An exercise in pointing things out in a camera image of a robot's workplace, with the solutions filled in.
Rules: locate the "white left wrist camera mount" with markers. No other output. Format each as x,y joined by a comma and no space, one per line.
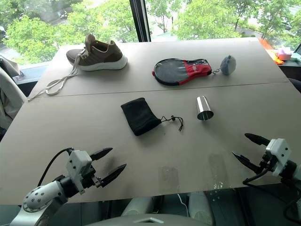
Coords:
76,162

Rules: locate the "grey robot torso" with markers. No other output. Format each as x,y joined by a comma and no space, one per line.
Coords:
150,221

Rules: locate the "shiny steel cup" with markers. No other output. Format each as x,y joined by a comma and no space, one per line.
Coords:
204,107

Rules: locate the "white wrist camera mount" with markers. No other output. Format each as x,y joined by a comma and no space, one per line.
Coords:
76,162
278,153

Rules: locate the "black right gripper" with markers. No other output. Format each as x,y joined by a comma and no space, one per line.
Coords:
268,164

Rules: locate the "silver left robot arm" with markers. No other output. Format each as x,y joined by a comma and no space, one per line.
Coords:
35,197

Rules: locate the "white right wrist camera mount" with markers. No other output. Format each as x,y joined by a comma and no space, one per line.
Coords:
278,153

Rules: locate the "red black paddle case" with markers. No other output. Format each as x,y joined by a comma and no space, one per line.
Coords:
174,71

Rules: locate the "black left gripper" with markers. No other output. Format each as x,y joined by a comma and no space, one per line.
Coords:
90,180

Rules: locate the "orange cloth item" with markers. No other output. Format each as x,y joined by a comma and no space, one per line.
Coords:
272,55

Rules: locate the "pink box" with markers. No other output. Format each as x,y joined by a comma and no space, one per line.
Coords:
284,54

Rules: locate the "grey rounded robot leg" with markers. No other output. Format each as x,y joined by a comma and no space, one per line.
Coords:
138,207
200,207

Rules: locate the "brown sneaker with white sole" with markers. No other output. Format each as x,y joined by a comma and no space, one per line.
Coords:
101,56

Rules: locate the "dark window frame pillar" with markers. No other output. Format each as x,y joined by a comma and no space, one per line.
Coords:
140,18

